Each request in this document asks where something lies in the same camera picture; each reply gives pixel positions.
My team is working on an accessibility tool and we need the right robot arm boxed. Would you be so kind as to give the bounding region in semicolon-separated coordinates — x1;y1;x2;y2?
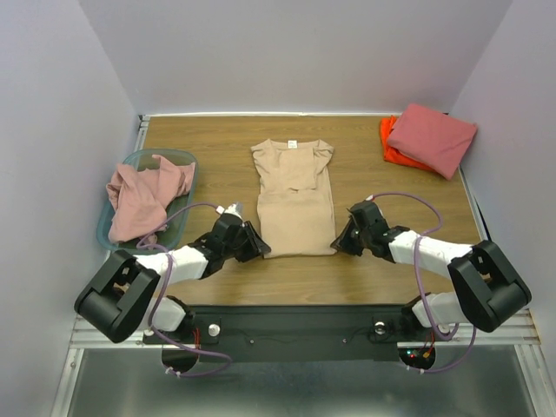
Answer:
331;198;532;339

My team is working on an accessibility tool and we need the folded pink t shirt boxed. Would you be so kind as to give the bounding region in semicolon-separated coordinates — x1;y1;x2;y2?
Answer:
388;103;478;180

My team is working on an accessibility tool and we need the beige t shirt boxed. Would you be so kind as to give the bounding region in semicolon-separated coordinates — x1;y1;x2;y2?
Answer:
251;139;336;259

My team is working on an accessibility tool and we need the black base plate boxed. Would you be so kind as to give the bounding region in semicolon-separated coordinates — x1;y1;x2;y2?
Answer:
142;303;453;364

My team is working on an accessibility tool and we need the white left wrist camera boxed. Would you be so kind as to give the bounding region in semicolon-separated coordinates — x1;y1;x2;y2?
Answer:
215;202;243;219

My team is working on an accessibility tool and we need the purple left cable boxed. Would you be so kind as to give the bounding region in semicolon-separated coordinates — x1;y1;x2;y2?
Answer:
135;202;234;378

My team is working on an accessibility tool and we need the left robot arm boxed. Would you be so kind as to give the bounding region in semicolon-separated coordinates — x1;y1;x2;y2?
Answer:
74;213;271;343

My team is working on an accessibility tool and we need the aluminium frame rail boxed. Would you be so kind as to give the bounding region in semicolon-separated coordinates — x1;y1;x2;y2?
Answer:
71;113;542;348

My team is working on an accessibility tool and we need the teal plastic basket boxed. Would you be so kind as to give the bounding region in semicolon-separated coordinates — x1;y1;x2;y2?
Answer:
96;149;199;255

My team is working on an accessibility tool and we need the folded orange t shirt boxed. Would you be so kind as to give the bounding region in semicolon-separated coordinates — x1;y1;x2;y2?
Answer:
380;116;434;172

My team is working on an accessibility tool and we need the pink crumpled t shirt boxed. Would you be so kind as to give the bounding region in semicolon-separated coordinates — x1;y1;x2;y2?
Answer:
106;154;196;243

